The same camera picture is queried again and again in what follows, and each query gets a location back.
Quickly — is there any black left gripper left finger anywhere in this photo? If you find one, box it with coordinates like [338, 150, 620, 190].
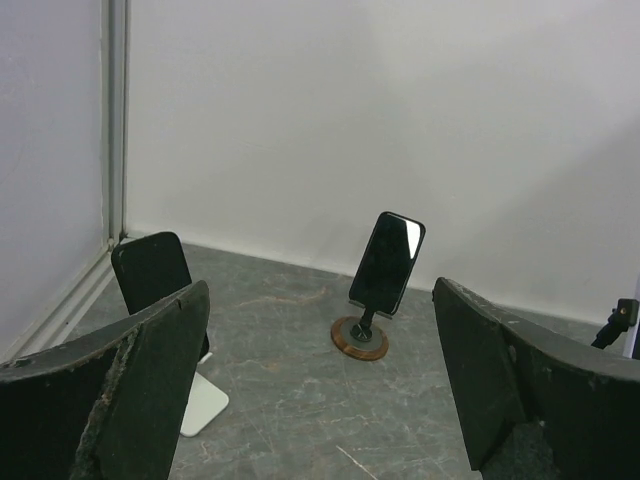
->
[1, 281, 210, 479]

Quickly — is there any black phone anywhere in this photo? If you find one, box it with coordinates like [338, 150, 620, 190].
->
[349, 211, 426, 317]
[111, 231, 192, 315]

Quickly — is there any black clamp phone stand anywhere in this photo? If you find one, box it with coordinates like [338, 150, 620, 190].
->
[591, 298, 639, 349]

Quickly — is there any round wooden base phone stand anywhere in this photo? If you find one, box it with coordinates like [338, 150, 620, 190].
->
[330, 299, 399, 362]

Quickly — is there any white metal phone stand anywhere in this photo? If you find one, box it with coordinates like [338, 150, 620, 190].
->
[180, 371, 229, 438]

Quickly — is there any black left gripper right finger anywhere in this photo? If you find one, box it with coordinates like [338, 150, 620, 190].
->
[432, 277, 639, 479]

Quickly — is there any aluminium frame post left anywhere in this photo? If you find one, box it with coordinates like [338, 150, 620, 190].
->
[1, 1, 129, 360]

